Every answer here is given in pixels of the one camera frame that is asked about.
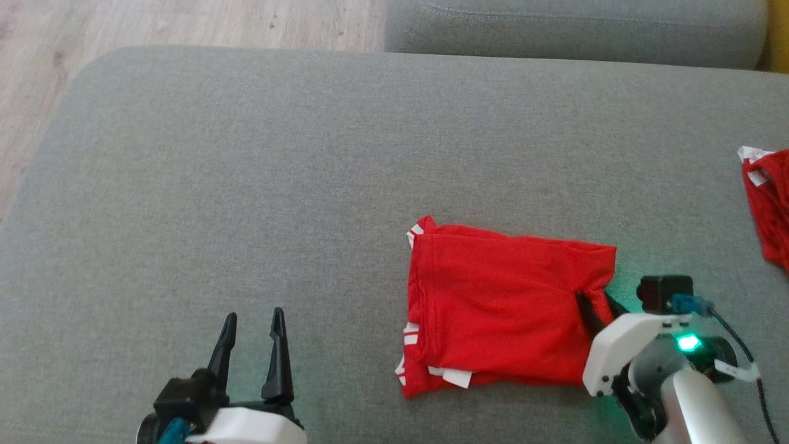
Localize yellow cushion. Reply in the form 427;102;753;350
757;0;789;73

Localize white cable label tag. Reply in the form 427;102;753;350
715;360;759;384

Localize cable with blue plug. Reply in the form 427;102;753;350
157;417;190;444
670;294;782;444

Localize grey sofa back cushion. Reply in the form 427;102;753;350
383;0;769;70

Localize grey sofa seat cushion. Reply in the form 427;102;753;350
0;44;789;444

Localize red Bulls 23 jersey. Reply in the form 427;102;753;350
394;215;618;400

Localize left cable with blue plug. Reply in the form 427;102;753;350
157;417;190;444

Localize red white-trimmed shorts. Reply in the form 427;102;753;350
738;146;789;272

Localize right cable with blue plug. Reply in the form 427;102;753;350
670;294;782;444

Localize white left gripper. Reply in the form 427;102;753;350
187;307;308;444

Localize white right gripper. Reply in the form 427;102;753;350
574;291;695;398

